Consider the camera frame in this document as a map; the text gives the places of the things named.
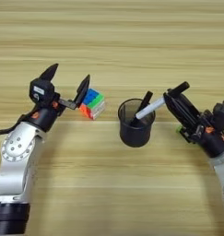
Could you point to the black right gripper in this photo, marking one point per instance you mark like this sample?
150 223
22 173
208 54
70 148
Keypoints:
213 141

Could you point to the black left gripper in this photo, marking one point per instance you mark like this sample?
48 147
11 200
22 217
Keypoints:
44 116

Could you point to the white marker with black cap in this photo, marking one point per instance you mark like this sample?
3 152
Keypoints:
150 109

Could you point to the multicoloured puzzle cube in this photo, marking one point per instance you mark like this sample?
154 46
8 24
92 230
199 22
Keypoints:
92 104

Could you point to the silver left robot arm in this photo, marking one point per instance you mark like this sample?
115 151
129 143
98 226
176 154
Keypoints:
16 166

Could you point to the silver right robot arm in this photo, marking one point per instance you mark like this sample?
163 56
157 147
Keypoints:
222 172

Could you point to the green rectangular block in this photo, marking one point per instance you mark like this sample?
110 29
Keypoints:
179 129

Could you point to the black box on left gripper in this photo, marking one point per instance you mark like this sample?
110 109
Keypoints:
41 90

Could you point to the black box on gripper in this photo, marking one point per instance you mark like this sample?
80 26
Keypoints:
41 90
222 113

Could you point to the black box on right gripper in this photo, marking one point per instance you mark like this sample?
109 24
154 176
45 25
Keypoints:
222 113

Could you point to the black pen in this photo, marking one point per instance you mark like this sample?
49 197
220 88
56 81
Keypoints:
144 103

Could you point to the black mesh pen cup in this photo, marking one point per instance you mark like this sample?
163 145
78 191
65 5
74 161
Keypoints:
136 135

